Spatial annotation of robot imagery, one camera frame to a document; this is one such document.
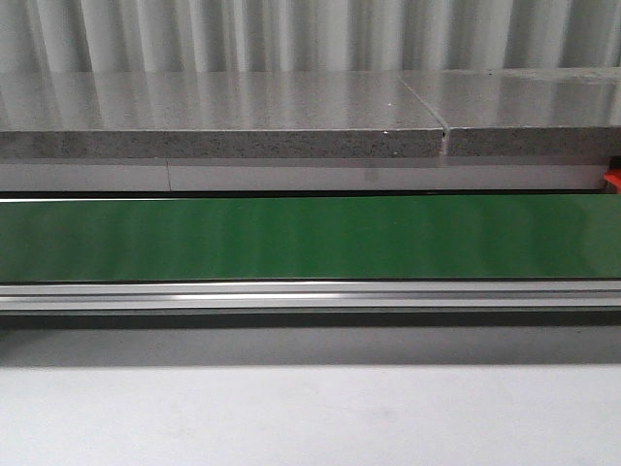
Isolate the green conveyor belt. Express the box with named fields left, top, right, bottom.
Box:
left=1, top=194, right=620, bottom=283

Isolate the white corrugated curtain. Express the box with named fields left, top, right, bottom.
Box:
left=1, top=1, right=620, bottom=73

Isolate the grey stone slab right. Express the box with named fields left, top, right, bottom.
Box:
left=401, top=67, right=620, bottom=163

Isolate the red plastic tray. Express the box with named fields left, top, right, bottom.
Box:
left=604, top=169, right=621, bottom=194

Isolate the grey stone slab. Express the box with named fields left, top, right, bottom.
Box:
left=1, top=72, right=443, bottom=159
left=401, top=67, right=620, bottom=163

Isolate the grey stone slab left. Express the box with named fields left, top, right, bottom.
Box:
left=1, top=72, right=443, bottom=159

